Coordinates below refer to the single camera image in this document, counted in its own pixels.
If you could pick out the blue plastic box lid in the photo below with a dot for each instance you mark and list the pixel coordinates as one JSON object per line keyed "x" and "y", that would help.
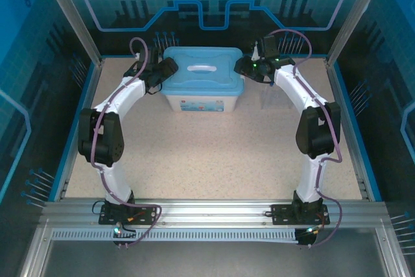
{"x": 201, "y": 79}

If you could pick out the white plastic storage box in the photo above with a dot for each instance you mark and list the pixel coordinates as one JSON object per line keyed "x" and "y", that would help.
{"x": 201, "y": 103}

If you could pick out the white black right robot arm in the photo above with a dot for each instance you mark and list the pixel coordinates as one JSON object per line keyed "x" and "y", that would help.
{"x": 317, "y": 134}

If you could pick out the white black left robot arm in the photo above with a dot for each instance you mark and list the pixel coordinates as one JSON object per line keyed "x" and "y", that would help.
{"x": 103, "y": 137}

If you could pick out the small green-lit electronics module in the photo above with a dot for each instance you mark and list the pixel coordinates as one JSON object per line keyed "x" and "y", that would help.
{"x": 117, "y": 231}
{"x": 309, "y": 231}

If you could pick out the aluminium frame post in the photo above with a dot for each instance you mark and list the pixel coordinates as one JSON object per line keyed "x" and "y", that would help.
{"x": 77, "y": 20}
{"x": 356, "y": 14}

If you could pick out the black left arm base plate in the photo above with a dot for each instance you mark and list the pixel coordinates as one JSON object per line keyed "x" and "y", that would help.
{"x": 146, "y": 213}

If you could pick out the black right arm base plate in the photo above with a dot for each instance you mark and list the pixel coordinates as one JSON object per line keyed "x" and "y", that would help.
{"x": 282, "y": 213}

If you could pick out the aluminium mounting rail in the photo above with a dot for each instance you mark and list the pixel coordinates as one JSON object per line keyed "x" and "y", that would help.
{"x": 210, "y": 209}

